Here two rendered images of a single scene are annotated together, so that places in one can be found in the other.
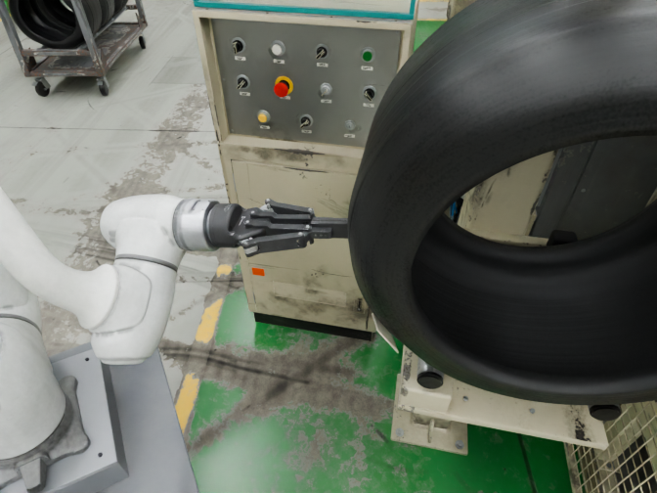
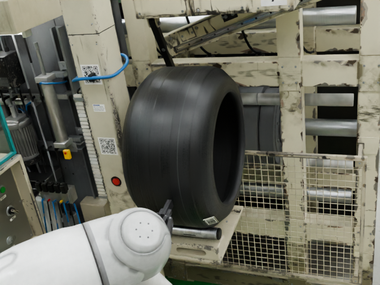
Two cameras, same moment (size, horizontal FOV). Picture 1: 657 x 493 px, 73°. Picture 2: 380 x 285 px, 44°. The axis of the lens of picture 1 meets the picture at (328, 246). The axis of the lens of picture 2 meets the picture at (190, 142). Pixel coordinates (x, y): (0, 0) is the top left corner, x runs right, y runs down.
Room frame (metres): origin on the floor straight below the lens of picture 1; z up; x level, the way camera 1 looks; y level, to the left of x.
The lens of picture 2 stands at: (0.17, 1.24, 2.00)
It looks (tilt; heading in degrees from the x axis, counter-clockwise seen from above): 26 degrees down; 282
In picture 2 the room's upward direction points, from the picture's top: 8 degrees counter-clockwise
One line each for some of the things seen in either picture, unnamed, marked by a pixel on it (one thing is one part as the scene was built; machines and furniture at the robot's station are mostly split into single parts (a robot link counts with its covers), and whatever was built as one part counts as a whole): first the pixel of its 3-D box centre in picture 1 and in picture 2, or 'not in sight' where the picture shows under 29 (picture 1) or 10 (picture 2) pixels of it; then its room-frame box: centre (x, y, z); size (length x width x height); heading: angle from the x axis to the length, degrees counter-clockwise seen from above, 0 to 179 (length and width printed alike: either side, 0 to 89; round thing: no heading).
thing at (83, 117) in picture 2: not in sight; (95, 147); (0.89, -0.37, 1.19); 0.05 x 0.04 x 0.48; 78
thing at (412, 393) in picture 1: (428, 323); (178, 242); (0.58, -0.21, 0.83); 0.36 x 0.09 x 0.06; 168
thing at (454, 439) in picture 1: (430, 410); not in sight; (0.80, -0.38, 0.02); 0.27 x 0.27 x 0.04; 78
